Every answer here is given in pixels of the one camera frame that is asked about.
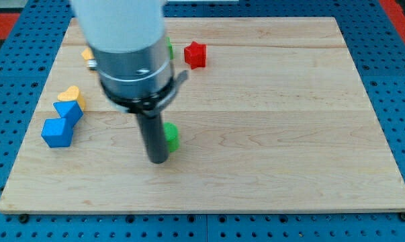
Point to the green block behind arm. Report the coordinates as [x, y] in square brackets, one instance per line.
[170, 48]

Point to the red star block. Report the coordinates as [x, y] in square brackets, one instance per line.
[195, 55]

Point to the yellow block behind arm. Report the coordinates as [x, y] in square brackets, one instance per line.
[87, 54]

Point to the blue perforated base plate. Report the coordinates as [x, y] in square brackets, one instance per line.
[377, 49]

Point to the blue wedge block upper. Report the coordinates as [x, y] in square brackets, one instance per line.
[69, 110]

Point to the yellow heart block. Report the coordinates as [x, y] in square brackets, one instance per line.
[73, 93]

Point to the green cylinder block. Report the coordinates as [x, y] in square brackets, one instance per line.
[172, 136]

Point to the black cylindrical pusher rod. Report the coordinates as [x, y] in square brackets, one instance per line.
[154, 138]

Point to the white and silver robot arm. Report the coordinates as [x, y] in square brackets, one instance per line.
[128, 40]

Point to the blue cube block lower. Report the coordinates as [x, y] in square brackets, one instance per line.
[57, 132]

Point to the wooden board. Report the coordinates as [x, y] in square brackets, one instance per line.
[278, 122]

